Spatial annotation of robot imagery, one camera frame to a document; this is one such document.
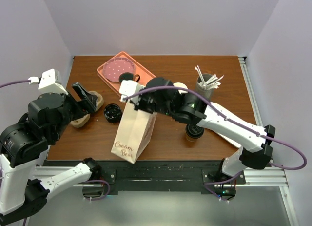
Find cream bear paper bag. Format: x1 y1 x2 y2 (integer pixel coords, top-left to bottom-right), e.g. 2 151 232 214
111 103 157 164

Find brown paper coffee cup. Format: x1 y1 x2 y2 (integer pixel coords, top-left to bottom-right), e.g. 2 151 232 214
186 136 200 142

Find black plastic cup lid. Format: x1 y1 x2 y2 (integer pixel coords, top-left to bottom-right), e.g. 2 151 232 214
185 124 204 138

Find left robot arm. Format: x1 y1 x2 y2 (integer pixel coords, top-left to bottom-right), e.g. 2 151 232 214
0 83 101 226

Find cardboard cup carrier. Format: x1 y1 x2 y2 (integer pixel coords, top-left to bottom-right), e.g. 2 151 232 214
70 90 105 129

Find stack of black lids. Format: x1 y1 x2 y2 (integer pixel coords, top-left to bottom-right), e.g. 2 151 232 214
103 103 122 123

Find salmon pink tray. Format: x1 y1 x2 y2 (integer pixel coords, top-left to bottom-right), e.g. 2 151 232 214
97 52 155 94

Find stack of paper cups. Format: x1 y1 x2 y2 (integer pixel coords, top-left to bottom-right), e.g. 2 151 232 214
173 82 188 94

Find dark green mug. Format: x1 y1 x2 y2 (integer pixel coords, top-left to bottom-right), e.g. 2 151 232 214
118 72 140 83

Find pink dotted plate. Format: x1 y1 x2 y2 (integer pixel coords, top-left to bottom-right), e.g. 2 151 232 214
103 57 135 82

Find grey straw holder cup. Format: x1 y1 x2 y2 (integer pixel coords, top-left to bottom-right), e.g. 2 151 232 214
195 73 216 101

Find white rectangular tray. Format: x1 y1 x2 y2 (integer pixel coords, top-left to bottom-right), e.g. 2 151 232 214
216 132 241 148

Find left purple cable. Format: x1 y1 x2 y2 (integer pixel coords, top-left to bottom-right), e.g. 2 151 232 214
0 79 32 89

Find purple cable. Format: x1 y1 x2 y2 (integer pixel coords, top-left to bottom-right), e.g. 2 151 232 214
120 86 308 201
0 79 32 89

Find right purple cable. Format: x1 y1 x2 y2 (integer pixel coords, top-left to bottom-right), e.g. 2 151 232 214
120 86 308 201

